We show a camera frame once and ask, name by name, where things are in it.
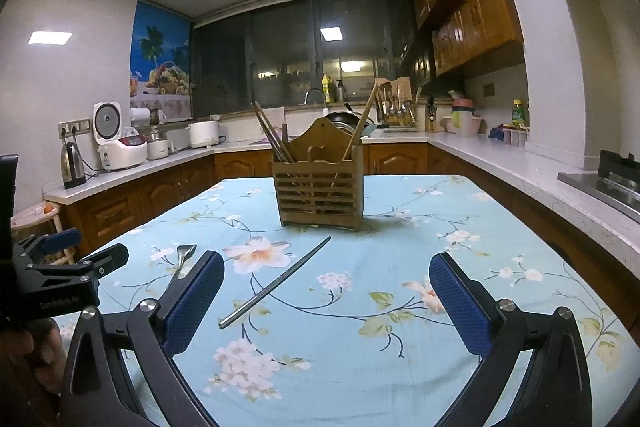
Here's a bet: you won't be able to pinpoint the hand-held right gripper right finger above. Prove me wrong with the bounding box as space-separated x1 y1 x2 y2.
429 252 593 427

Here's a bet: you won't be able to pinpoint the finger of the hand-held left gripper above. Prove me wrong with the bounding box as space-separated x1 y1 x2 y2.
30 243 130 283
15 228 82 264

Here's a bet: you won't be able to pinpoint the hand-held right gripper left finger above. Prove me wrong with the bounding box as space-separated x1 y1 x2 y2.
60 250 226 427

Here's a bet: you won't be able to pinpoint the metal spoon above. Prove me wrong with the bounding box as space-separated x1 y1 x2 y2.
162 244 199 294

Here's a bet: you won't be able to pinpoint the metal chopstick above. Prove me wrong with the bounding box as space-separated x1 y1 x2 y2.
218 236 331 328
222 237 332 330

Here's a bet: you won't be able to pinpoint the wooden utensil holder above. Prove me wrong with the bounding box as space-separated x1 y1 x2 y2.
272 117 364 231

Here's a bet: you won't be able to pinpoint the wooden chopstick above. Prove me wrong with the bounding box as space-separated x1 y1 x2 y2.
341 84 379 162
256 101 297 164
252 102 293 164

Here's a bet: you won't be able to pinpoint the person's left hand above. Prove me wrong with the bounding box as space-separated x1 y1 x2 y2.
0 318 66 427

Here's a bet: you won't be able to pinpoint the wooden stool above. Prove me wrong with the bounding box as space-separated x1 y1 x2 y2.
11 202 79 266

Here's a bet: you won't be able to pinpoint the steel electric kettle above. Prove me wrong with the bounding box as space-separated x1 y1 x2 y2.
60 140 89 190

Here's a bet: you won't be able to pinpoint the wooden lower cabinets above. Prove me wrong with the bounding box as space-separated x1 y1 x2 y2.
59 142 640 323

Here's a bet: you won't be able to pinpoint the white rice cooker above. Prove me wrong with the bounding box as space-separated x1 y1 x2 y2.
92 101 149 172

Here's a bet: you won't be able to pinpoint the floral blue tablecloth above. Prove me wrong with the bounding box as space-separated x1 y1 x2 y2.
50 174 640 427

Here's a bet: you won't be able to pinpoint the small white blender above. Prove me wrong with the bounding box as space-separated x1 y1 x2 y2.
147 126 174 160

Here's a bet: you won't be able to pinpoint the white electric pot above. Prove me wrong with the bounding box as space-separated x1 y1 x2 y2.
187 120 221 149

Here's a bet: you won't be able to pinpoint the row of seasoning jars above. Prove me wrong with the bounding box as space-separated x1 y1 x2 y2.
502 127 529 148

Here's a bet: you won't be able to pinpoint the knife and scissors block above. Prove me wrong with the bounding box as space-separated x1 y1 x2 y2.
424 94 439 134

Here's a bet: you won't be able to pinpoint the steel gas stove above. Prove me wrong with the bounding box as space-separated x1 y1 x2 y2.
557 150 640 219

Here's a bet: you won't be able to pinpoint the yellow oil bottle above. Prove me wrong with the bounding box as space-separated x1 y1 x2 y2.
510 99 530 130

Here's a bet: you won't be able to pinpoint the wooden kitchen utensil rack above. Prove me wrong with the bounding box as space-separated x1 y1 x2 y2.
374 77 417 128

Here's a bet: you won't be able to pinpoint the black wok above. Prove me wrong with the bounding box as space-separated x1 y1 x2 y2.
324 109 370 128

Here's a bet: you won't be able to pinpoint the metal faucet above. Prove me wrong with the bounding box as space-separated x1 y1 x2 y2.
304 88 329 118

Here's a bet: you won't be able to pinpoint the dark kitchen window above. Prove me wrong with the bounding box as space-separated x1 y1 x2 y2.
191 0 426 120

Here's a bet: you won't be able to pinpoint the fruit and palm wall poster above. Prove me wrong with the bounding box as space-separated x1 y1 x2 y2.
129 0 193 110

